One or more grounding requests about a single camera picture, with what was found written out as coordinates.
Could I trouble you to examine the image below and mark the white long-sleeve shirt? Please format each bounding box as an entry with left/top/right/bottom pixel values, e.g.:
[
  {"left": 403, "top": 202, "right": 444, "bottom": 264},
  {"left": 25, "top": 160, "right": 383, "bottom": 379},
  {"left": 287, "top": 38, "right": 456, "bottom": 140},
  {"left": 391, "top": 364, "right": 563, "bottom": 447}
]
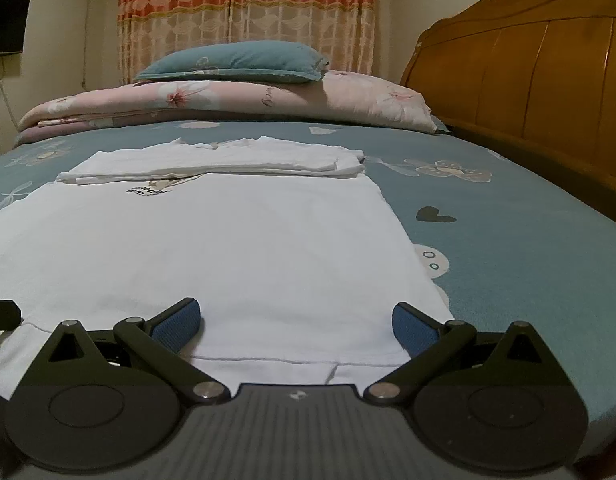
[{"left": 0, "top": 136, "right": 451, "bottom": 396}]

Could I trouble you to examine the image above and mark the teal floral bed sheet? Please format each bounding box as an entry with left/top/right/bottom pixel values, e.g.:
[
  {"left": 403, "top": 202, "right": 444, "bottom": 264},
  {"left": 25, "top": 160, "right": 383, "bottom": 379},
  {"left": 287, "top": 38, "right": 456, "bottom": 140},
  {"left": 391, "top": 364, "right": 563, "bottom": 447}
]
[{"left": 0, "top": 120, "right": 616, "bottom": 454}]

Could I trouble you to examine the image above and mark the wooden headboard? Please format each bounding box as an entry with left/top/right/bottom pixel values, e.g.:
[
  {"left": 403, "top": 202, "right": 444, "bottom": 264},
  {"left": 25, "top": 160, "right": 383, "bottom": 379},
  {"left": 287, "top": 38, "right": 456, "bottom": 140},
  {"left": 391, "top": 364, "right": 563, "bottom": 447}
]
[{"left": 401, "top": 0, "right": 616, "bottom": 221}]

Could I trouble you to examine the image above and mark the pink floral folded quilt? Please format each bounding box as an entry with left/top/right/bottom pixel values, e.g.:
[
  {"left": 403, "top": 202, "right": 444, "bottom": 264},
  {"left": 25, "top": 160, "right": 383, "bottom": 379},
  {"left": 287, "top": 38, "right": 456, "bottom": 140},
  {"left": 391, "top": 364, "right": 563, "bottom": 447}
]
[{"left": 15, "top": 70, "right": 437, "bottom": 146}]

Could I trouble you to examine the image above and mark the patterned curtain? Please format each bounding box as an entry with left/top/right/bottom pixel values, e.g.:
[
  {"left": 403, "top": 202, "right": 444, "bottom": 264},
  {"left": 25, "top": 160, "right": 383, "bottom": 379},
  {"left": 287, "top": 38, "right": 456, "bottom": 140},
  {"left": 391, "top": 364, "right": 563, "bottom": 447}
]
[{"left": 117, "top": 0, "right": 375, "bottom": 82}]

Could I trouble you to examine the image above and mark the teal pillow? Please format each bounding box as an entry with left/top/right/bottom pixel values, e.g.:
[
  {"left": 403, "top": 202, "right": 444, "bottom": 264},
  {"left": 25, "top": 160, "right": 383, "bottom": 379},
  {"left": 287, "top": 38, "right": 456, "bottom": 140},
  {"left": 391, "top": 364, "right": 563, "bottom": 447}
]
[{"left": 135, "top": 40, "right": 329, "bottom": 84}]

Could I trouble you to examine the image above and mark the wall-mounted black television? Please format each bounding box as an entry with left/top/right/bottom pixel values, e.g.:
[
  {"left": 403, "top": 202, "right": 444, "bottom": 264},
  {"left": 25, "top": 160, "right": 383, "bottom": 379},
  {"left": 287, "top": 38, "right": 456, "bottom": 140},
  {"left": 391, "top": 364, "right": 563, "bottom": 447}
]
[{"left": 0, "top": 0, "right": 30, "bottom": 56}]

